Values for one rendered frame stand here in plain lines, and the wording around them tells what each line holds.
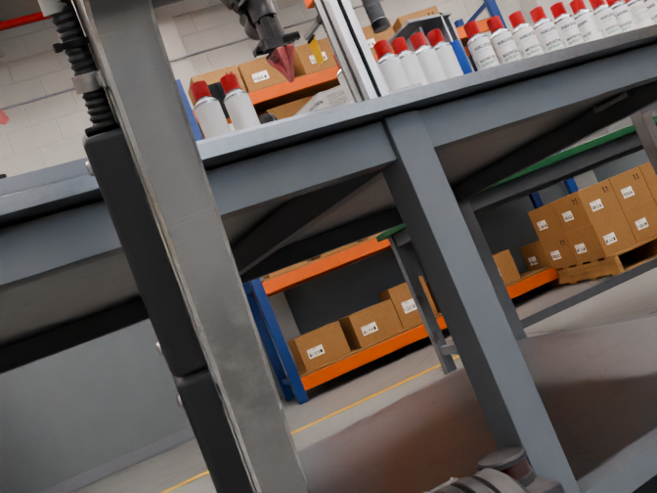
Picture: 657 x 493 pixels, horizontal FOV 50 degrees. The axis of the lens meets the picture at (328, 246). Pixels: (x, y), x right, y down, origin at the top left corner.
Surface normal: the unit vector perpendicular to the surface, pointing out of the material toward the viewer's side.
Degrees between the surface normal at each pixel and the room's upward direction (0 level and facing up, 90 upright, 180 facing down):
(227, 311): 115
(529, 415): 90
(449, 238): 90
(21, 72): 90
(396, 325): 90
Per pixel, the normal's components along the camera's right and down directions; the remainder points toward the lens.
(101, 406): 0.22, -0.17
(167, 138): 0.36, 0.25
